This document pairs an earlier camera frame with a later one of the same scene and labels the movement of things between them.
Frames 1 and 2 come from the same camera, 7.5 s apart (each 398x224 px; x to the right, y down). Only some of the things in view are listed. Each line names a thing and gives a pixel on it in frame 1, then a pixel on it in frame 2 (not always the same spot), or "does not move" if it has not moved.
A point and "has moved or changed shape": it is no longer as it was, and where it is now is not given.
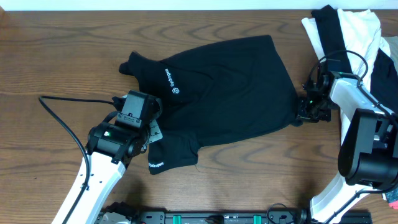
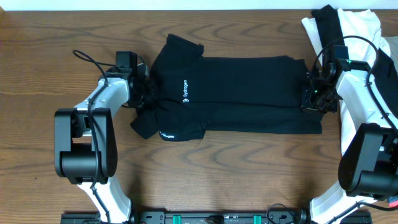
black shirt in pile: (333, 38) does not move
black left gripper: (156, 133) → (152, 94)
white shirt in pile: (362, 39) does not move
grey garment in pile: (392, 42) does not move
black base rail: (251, 216) does not move
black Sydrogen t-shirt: (224, 89) has moved or changed shape
